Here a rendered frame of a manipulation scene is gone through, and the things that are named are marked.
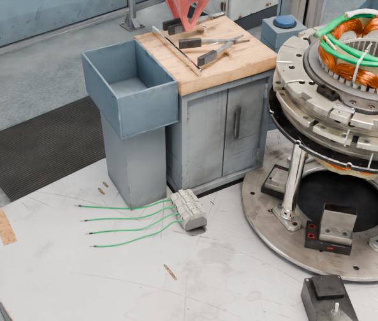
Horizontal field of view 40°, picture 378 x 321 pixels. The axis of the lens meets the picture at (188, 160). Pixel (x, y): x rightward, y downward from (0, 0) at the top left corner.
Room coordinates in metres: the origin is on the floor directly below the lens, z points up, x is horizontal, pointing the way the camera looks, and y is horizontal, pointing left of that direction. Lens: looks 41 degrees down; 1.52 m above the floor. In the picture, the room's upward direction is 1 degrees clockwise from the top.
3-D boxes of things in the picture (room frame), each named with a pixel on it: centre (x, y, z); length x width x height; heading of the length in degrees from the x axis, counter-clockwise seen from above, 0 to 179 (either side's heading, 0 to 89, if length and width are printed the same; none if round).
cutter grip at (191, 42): (0.81, 0.00, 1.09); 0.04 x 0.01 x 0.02; 104
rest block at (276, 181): (0.75, -0.18, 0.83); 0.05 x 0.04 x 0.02; 153
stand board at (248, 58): (0.85, -0.03, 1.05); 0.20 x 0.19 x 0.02; 119
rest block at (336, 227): (0.61, -0.26, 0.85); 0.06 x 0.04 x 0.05; 77
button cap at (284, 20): (1.01, -0.20, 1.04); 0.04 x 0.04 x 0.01
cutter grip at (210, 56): (0.76, -0.03, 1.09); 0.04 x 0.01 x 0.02; 134
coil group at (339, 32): (0.79, -0.26, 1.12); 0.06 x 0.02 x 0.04; 125
